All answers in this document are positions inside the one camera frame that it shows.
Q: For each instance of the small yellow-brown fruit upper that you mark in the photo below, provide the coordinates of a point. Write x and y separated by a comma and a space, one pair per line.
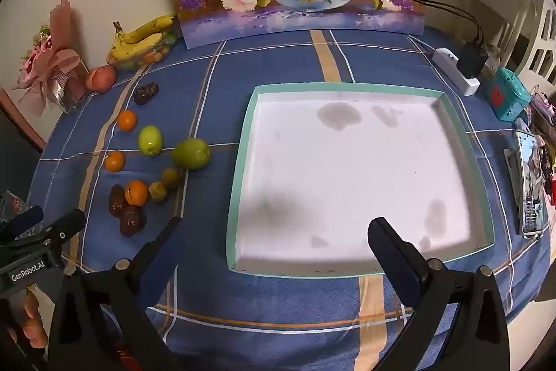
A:
170, 178

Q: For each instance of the green guava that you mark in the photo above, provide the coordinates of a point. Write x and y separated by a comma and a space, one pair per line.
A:
150, 139

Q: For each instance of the orange tangerine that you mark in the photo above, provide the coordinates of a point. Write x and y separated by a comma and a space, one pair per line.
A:
114, 161
137, 192
127, 120

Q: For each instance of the small green jujube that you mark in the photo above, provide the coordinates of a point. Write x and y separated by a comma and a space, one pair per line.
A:
157, 191

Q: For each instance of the large green apple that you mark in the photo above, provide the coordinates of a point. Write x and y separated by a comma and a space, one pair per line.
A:
191, 153

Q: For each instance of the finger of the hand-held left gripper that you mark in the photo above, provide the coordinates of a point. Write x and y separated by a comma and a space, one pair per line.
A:
24, 221
65, 227

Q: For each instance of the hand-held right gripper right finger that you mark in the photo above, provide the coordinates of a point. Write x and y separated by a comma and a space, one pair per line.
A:
391, 262

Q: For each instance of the white power strip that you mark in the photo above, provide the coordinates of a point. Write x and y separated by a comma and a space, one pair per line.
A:
447, 62

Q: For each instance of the person's left hand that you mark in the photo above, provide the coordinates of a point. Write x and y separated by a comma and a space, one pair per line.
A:
34, 323

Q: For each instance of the clear plastic produce container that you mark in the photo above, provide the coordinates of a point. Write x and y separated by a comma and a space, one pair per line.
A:
152, 58

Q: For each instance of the smartphone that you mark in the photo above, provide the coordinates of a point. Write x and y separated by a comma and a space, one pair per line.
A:
532, 188

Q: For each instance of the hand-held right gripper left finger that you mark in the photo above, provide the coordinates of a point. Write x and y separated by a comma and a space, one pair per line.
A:
167, 253

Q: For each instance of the white tray with teal rim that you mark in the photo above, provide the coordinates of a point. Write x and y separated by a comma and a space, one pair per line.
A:
347, 179

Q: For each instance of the blue plaid tablecloth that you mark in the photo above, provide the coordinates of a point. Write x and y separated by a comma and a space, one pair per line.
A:
282, 310

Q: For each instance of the small teal radio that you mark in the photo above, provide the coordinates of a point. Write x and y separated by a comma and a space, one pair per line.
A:
508, 97

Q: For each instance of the black charger plug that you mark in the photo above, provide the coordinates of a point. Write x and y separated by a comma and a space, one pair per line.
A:
472, 60

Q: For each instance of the yellow banana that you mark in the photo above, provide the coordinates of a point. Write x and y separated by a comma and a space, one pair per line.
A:
130, 49
147, 30

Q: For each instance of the large red apple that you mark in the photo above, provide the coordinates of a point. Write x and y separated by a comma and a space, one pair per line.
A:
100, 78

